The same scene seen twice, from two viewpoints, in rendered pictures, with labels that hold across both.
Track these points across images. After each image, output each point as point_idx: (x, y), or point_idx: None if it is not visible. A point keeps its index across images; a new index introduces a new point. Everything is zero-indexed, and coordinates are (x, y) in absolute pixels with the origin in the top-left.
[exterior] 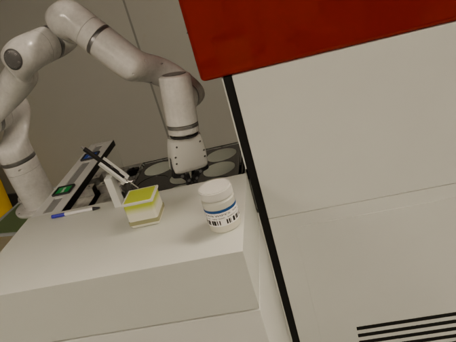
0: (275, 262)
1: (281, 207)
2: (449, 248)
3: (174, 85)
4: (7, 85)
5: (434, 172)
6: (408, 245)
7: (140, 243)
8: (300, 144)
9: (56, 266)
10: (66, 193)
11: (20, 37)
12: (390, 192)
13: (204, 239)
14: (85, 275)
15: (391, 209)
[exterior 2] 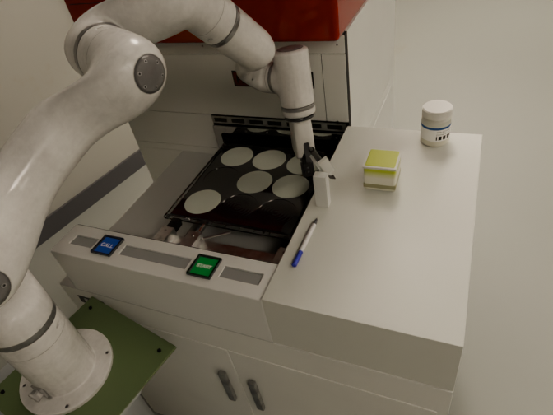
0: None
1: None
2: None
3: (308, 56)
4: (66, 153)
5: (382, 85)
6: None
7: (430, 185)
8: (360, 86)
9: (431, 248)
10: (220, 261)
11: (135, 35)
12: (375, 108)
13: (452, 150)
14: (466, 221)
15: (376, 121)
